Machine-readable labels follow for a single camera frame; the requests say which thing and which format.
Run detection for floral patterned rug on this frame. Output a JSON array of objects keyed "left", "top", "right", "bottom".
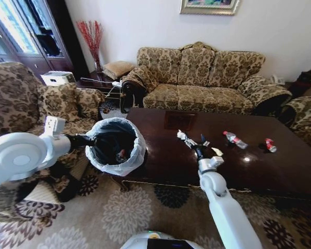
[{"left": 0, "top": 100, "right": 311, "bottom": 249}]

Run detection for floral armchair with cushion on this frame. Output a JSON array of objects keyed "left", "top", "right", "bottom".
[{"left": 0, "top": 61, "right": 106, "bottom": 203}]

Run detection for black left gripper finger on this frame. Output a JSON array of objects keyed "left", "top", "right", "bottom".
[{"left": 87, "top": 134, "right": 100, "bottom": 147}]

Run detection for dark wooden coffee table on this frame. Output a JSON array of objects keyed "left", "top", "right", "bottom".
[{"left": 113, "top": 107, "right": 311, "bottom": 201}]

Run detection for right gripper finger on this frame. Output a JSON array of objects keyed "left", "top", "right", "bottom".
[
  {"left": 180, "top": 133, "right": 198, "bottom": 150},
  {"left": 200, "top": 133, "right": 211, "bottom": 148}
]

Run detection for trash bin with white bag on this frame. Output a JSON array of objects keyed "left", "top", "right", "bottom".
[{"left": 85, "top": 117, "right": 147, "bottom": 177}]

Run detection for dark wooden glass cabinet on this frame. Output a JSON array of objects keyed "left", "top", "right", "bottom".
[{"left": 0, "top": 0, "right": 90, "bottom": 80}]

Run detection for red branches in vase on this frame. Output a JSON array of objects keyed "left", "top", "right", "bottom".
[{"left": 75, "top": 20, "right": 104, "bottom": 73}]

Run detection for clear plastic bottle red label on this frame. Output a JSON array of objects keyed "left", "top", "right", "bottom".
[{"left": 222, "top": 130, "right": 249, "bottom": 149}]

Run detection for floral three-seat sofa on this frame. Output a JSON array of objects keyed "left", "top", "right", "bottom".
[{"left": 120, "top": 41, "right": 293, "bottom": 115}]

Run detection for white box appliance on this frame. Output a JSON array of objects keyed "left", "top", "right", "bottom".
[{"left": 40, "top": 71, "right": 76, "bottom": 87}]

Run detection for crushed red can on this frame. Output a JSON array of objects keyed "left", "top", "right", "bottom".
[{"left": 264, "top": 137, "right": 278, "bottom": 153}]

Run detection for framed wall picture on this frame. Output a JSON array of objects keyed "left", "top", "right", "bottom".
[{"left": 179, "top": 0, "right": 241, "bottom": 16}]

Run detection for tan square cushion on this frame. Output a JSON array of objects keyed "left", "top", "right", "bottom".
[{"left": 102, "top": 60, "right": 136, "bottom": 79}]

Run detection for white robot front shell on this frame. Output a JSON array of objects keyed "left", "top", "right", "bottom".
[{"left": 119, "top": 229, "right": 206, "bottom": 249}]

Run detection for white wire rack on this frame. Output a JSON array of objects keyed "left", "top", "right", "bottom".
[{"left": 79, "top": 76, "right": 125, "bottom": 100}]

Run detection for black bulky object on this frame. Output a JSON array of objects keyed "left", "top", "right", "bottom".
[{"left": 287, "top": 54, "right": 311, "bottom": 100}]

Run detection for dark wooden side table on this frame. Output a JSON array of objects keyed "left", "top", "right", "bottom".
[{"left": 76, "top": 70, "right": 125, "bottom": 104}]

